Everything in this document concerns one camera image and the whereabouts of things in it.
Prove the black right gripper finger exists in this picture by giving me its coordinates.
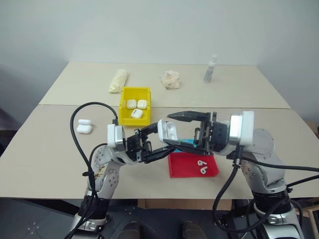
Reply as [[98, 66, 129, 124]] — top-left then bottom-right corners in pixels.
[[162, 139, 215, 156], [167, 110, 210, 123]]

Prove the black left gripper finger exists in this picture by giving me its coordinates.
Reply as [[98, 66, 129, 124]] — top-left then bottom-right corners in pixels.
[[144, 146, 177, 164], [140, 121, 160, 137]]

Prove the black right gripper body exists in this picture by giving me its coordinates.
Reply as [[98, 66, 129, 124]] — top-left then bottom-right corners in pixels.
[[194, 112, 229, 156]]

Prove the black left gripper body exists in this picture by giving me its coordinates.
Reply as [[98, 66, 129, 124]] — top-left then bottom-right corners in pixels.
[[124, 129, 154, 164]]

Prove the white earbud case with label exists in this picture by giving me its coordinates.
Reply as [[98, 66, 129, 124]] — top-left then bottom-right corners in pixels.
[[130, 108, 144, 119]]

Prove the yellow plastic bin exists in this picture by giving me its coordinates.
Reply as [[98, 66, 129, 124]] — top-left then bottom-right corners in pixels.
[[118, 86, 153, 126]]

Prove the blue plastic tray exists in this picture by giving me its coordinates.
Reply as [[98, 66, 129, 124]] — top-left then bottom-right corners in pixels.
[[178, 138, 199, 148]]

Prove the red plastic tray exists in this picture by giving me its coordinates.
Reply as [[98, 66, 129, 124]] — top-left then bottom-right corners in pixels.
[[167, 151, 220, 179]]

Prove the crumpled clear plastic bag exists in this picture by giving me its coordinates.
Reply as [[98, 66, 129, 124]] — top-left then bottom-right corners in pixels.
[[159, 69, 182, 90]]

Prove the small clear spray bottle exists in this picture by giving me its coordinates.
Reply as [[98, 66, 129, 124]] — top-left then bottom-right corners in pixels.
[[203, 54, 218, 84]]

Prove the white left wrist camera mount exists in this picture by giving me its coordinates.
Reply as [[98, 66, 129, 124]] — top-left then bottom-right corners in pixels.
[[107, 124, 125, 152]]

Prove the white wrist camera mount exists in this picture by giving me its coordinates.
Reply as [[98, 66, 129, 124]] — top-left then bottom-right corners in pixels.
[[229, 111, 255, 146], [107, 124, 125, 152]]

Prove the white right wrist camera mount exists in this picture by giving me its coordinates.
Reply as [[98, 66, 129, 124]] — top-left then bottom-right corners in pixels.
[[229, 111, 255, 146]]

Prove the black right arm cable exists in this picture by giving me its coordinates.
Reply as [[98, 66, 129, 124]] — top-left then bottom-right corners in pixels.
[[239, 155, 319, 173], [211, 145, 259, 239]]

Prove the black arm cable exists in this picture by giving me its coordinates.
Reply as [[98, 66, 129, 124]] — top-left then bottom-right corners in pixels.
[[65, 102, 119, 239], [239, 155, 319, 173], [211, 145, 259, 239]]

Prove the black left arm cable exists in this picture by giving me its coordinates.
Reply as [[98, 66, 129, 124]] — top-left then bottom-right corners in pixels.
[[65, 102, 119, 239]]

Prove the light wooden frame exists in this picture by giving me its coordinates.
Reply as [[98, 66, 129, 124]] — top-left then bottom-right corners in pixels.
[[307, 198, 319, 225]]

